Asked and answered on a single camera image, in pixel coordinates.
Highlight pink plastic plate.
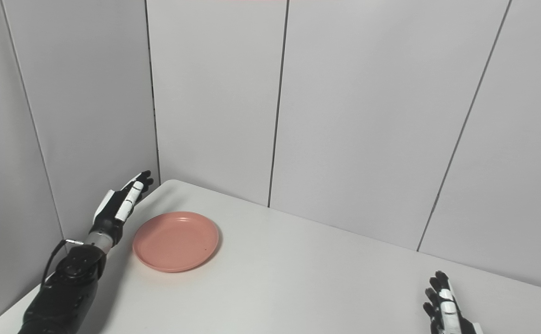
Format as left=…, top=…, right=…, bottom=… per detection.
left=133, top=212, right=220, bottom=273

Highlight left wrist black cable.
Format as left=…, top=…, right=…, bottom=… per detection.
left=40, top=238, right=84, bottom=288

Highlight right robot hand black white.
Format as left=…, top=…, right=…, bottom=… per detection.
left=422, top=271, right=484, bottom=334

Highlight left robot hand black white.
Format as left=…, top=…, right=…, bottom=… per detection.
left=89, top=170, right=154, bottom=247

